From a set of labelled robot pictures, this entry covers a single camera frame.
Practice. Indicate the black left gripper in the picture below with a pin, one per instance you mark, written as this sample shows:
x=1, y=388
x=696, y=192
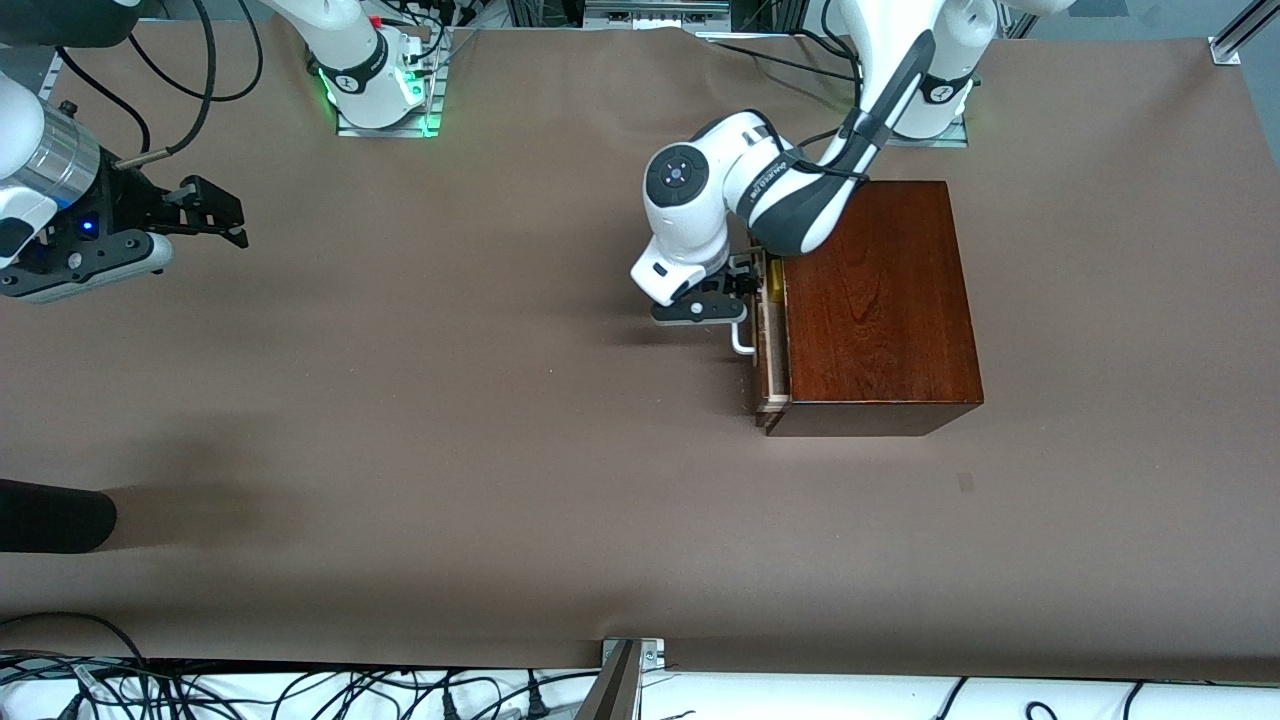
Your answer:
x=741, y=280

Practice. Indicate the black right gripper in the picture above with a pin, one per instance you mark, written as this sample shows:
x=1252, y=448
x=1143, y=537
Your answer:
x=128, y=202

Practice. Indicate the yellow cube block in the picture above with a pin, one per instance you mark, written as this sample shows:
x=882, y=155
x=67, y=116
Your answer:
x=773, y=282

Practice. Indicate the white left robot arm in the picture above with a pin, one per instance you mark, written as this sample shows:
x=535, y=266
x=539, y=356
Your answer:
x=790, y=195

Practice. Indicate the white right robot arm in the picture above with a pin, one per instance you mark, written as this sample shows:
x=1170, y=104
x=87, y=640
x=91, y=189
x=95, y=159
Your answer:
x=352, y=62

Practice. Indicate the dark brown wooden cabinet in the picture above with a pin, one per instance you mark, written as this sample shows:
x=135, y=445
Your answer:
x=880, y=310

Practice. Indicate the brown paper table cover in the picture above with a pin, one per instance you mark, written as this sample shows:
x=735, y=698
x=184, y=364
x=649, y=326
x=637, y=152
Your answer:
x=500, y=450

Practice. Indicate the black cylinder object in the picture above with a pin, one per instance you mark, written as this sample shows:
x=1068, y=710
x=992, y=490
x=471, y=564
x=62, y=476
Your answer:
x=50, y=516

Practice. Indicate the perforated aluminium side rail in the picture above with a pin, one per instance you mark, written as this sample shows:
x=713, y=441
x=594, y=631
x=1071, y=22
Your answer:
x=50, y=75

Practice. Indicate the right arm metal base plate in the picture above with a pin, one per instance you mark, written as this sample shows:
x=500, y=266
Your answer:
x=432, y=110

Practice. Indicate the aluminium profile post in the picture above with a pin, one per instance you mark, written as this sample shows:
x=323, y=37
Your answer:
x=615, y=690

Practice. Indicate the aluminium corner bracket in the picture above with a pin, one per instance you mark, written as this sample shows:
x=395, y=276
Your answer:
x=1235, y=42

